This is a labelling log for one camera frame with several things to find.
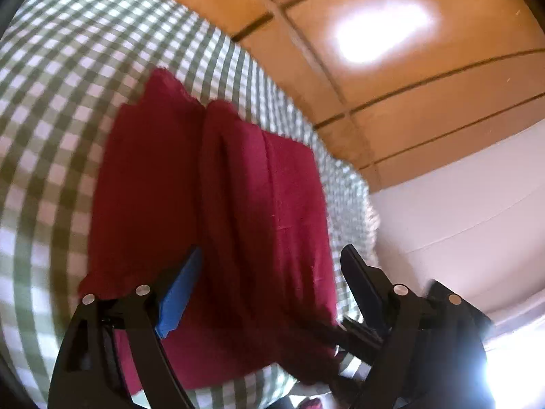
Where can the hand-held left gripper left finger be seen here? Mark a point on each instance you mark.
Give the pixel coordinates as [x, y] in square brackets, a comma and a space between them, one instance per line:
[179, 296]

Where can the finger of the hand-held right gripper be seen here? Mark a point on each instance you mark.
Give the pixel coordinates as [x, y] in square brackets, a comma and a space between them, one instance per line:
[357, 335]

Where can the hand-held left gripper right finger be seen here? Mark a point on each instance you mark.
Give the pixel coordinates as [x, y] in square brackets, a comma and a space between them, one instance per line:
[368, 294]

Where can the red long-sleeved garment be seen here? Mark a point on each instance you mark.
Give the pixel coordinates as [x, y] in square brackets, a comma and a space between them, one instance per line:
[255, 204]

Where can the green checked blanket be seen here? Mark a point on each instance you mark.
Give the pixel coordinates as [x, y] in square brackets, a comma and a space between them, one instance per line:
[55, 115]

